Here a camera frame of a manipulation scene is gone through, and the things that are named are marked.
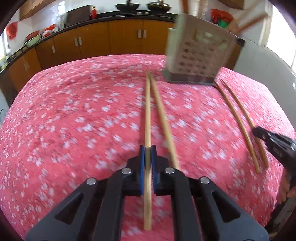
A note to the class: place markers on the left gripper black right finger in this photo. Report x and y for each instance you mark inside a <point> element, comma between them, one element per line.
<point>200,209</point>

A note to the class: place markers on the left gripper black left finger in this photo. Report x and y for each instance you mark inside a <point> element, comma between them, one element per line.
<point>94,210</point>

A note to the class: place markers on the single wooden chopstick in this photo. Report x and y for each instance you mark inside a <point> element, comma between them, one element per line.
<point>234,28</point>

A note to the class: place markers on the lower wooden kitchen cabinets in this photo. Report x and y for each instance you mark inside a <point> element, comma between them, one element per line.
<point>195,49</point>

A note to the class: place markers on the wooden kitchen cabinets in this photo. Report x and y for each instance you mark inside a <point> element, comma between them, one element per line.
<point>30,7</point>
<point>195,49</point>

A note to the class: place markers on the upper wooden kitchen cabinets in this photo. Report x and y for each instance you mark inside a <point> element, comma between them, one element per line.
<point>30,7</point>

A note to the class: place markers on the person's right hand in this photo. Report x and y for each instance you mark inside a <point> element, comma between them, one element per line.
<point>285,191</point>

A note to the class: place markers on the pink floral tablecloth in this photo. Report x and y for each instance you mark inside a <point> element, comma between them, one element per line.
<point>86,118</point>

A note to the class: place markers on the window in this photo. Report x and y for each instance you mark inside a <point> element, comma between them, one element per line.
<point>281,39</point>

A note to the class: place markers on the perforated grey utensil holder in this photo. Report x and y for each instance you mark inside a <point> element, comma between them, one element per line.
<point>196,50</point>

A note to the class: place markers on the red plastic bag on counter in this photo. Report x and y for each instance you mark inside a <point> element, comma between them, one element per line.
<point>221,18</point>

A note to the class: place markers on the green basin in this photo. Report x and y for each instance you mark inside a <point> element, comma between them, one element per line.
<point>32,41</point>

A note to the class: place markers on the lidded dark wok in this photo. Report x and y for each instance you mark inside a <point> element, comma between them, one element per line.
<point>158,7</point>

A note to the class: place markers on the red basin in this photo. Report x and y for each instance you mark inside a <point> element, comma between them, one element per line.
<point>32,35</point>

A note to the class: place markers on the dark wooden cutting board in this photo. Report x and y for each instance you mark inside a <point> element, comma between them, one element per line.
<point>78,15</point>

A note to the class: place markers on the red bottle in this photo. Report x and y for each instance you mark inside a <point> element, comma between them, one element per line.
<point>93,13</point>

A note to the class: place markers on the black wok on stove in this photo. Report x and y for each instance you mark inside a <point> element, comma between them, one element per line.
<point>127,8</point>

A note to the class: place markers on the red bag hanging on wall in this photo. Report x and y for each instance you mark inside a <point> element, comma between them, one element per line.
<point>12,30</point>

